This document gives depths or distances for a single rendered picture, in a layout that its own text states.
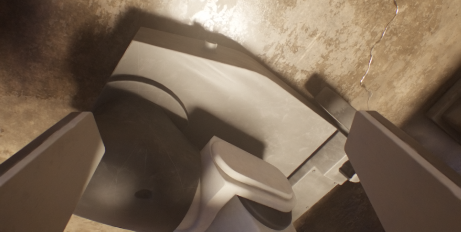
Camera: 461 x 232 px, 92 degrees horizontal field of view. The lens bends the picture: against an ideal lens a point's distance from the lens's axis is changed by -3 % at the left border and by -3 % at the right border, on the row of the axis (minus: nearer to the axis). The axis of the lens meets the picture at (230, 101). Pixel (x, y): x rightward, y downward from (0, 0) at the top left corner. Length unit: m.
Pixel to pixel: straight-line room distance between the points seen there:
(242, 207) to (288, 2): 0.47
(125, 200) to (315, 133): 0.43
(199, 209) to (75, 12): 0.47
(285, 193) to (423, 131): 0.85
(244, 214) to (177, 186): 0.13
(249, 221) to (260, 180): 0.07
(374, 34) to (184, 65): 0.56
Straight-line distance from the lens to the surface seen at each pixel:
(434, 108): 1.12
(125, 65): 0.43
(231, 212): 0.44
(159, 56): 0.41
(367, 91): 0.87
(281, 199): 0.43
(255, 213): 0.42
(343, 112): 0.62
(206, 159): 0.38
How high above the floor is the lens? 0.56
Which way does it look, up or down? 58 degrees down
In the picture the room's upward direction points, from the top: 158 degrees clockwise
